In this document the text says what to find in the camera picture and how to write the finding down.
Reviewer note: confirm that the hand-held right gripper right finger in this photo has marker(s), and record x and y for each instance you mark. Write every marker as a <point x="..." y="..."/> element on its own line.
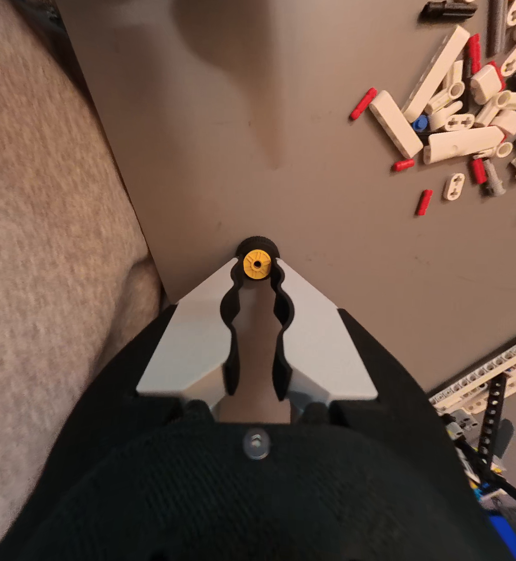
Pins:
<point x="328" y="350"/>

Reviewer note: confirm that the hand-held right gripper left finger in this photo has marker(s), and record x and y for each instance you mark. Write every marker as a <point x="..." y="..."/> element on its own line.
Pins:
<point x="183" y="350"/>

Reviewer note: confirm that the yellow lego wheel hub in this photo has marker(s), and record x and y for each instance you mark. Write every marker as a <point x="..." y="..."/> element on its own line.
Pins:
<point x="256" y="264"/>

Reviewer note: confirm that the black lego tyre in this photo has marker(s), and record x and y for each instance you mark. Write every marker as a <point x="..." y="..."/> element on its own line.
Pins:
<point x="258" y="242"/>

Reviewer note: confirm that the lego airplane model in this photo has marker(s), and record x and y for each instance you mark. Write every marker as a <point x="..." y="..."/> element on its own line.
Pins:
<point x="472" y="385"/>

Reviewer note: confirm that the white curved lego panel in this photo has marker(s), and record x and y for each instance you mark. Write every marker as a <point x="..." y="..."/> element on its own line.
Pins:
<point x="459" y="144"/>

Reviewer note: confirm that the scattered small lego pieces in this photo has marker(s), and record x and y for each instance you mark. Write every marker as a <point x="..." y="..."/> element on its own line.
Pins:
<point x="389" y="122"/>

